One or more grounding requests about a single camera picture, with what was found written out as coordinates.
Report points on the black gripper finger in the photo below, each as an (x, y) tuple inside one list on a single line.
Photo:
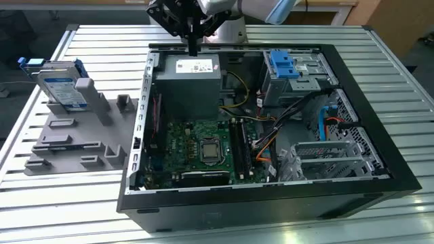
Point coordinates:
[(169, 23), (207, 28)]

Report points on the hard disk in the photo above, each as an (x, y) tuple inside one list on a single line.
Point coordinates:
[(60, 89)]

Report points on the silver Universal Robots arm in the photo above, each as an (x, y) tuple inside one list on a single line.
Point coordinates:
[(230, 33)]

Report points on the silver disk bay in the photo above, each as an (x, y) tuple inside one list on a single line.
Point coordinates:
[(324, 160)]

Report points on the grey power supply unit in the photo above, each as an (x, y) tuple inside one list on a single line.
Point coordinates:
[(185, 94)]

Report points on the blue drive latch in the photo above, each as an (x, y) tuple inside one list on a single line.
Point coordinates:
[(283, 66)]

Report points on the metal optical drive cage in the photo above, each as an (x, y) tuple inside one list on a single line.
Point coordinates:
[(304, 84)]

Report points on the white workbench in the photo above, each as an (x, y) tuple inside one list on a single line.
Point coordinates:
[(343, 12)]

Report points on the black chair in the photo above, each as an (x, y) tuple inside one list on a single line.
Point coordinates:
[(16, 35)]

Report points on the green motherboard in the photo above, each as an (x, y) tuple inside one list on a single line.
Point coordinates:
[(179, 142)]

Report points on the silver CPU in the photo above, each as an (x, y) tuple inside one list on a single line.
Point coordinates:
[(210, 150)]

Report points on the black RAM stick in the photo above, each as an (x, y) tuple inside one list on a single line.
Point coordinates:
[(244, 147)]

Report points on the CPU socket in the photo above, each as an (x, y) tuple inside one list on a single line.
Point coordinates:
[(222, 152)]

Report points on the grey parts rack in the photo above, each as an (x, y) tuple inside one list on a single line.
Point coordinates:
[(84, 132)]

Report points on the wooden cabinet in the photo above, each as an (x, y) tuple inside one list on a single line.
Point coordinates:
[(390, 30)]

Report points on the grey block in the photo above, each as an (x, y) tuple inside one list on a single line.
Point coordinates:
[(4, 91)]

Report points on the black graphics card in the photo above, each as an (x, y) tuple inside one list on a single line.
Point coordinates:
[(203, 179)]

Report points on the black open PC case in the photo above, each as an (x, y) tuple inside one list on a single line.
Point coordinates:
[(236, 200)]

